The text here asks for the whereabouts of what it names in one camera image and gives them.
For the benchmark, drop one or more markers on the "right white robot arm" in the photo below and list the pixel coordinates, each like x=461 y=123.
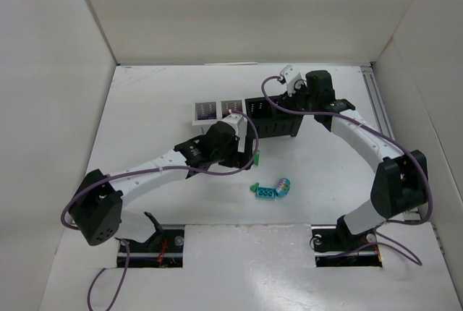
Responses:
x=401 y=177

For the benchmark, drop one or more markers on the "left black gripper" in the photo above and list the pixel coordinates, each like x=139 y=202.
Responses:
x=242 y=155

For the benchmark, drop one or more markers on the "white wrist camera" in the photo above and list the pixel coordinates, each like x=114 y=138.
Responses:
x=236 y=119
x=292 y=78

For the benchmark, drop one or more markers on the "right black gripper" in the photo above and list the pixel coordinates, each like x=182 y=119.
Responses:
x=289 y=98

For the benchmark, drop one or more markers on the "cyan printed round lego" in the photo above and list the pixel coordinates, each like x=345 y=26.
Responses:
x=282 y=188

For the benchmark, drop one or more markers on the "cyan lego brick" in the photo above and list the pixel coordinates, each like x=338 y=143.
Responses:
x=265 y=193

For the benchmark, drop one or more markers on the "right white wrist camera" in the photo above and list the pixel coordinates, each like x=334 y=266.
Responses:
x=292 y=78

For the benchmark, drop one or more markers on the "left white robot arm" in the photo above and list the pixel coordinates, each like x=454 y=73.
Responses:
x=96 y=208

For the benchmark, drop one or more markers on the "aluminium rail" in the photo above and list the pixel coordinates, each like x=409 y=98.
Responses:
x=379 y=111

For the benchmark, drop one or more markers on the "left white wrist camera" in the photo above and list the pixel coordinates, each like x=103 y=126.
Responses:
x=236 y=119

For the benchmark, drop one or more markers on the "purple lego brick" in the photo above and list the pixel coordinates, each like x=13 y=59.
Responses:
x=206 y=117

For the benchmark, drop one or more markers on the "green square lego brick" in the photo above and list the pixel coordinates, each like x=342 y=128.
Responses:
x=257 y=158

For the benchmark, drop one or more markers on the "white double container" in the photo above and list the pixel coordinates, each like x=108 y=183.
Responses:
x=206 y=113

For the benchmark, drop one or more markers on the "black double container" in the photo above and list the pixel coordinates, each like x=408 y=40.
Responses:
x=271 y=122

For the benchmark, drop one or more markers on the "small green lego piece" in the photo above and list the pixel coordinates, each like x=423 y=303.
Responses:
x=254 y=187

